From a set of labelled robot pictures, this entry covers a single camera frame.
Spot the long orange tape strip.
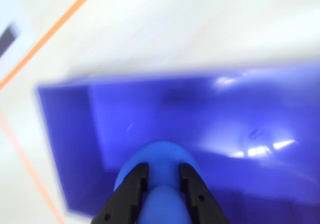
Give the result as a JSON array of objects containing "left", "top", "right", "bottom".
[{"left": 0, "top": 0, "right": 104, "bottom": 90}]

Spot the black strip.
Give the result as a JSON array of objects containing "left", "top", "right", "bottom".
[{"left": 0, "top": 24, "right": 20, "bottom": 58}]

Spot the blue rectangular plastic box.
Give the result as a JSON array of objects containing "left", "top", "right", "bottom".
[{"left": 33, "top": 61, "right": 320, "bottom": 224}]

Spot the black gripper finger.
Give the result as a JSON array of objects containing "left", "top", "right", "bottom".
[
  {"left": 178, "top": 162, "right": 230, "bottom": 224},
  {"left": 92, "top": 162, "right": 150, "bottom": 224}
]

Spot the blue rubber duck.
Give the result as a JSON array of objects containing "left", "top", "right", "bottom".
[{"left": 113, "top": 140, "right": 208, "bottom": 224}]

